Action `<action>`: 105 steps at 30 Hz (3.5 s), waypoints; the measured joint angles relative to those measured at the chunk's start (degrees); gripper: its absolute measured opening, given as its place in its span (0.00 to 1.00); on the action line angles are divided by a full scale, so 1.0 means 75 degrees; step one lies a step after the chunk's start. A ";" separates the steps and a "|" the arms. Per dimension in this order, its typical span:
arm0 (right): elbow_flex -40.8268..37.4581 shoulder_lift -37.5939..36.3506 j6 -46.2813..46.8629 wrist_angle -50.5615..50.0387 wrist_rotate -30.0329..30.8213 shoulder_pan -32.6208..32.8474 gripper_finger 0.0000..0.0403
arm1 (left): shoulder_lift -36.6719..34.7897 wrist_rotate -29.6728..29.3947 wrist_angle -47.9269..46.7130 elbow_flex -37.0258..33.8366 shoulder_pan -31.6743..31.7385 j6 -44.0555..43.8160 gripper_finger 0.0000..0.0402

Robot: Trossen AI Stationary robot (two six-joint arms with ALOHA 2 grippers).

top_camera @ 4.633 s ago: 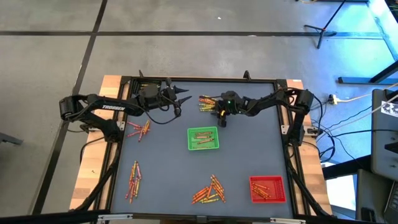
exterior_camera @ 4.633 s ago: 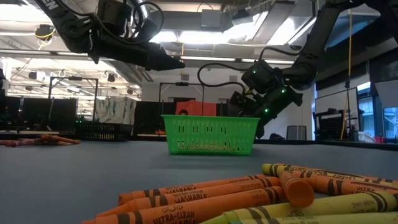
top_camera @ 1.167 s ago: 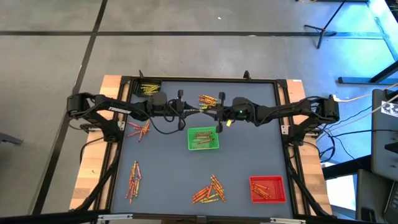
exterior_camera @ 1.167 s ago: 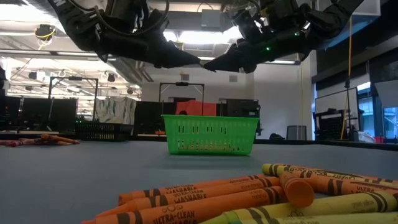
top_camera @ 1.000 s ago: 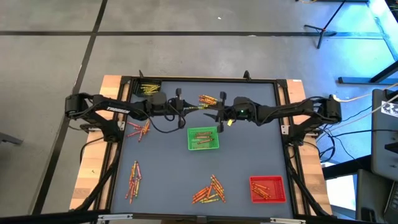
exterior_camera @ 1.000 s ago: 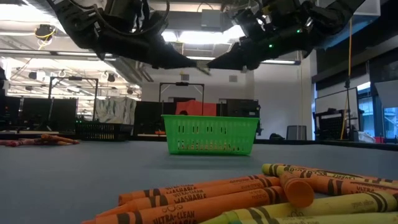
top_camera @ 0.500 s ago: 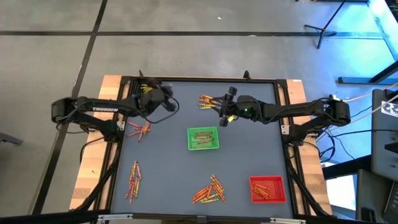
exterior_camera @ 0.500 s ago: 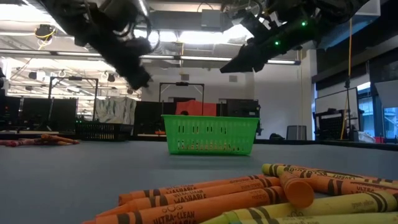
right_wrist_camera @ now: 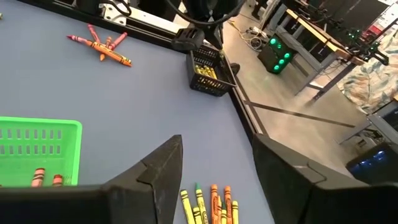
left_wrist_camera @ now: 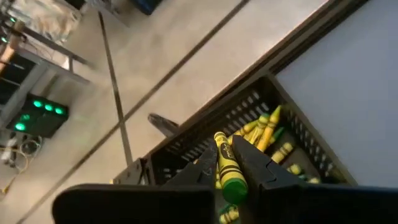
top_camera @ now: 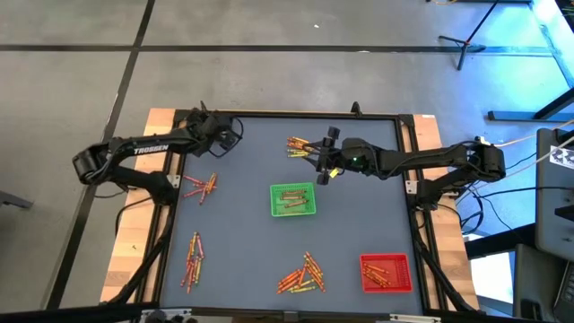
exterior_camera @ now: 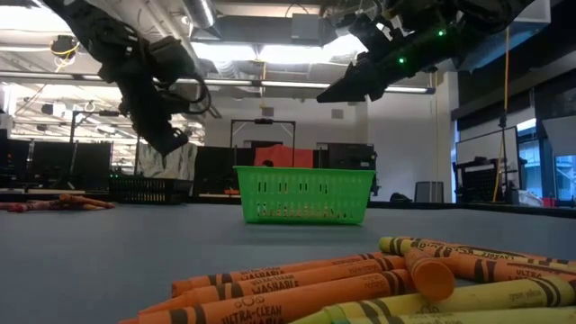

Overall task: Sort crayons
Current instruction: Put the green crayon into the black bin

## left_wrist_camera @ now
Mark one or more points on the wooden post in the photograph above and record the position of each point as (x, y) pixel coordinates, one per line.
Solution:
(11, 46)

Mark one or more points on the black device green lights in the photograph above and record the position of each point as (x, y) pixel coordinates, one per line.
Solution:
(38, 116)

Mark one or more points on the grey metal rack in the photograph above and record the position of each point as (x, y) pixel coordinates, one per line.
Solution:
(62, 71)

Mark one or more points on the black table frame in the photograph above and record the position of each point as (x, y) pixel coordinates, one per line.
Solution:
(298, 43)

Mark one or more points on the dark blue bin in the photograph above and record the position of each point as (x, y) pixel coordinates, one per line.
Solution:
(146, 5)

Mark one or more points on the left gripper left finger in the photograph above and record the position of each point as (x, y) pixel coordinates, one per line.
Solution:
(140, 205)

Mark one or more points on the yellow green crayon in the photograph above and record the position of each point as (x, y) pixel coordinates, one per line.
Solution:
(276, 135)
(228, 168)

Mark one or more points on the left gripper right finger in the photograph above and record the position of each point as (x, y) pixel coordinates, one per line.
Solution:
(311, 205)

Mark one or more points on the crumpled grey white sheet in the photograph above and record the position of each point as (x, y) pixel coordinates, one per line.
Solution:
(46, 18)

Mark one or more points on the black plastic basket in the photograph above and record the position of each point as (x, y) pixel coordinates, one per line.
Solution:
(300, 154)

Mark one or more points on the silver corner bracket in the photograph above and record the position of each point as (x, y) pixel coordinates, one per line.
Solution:
(129, 172)

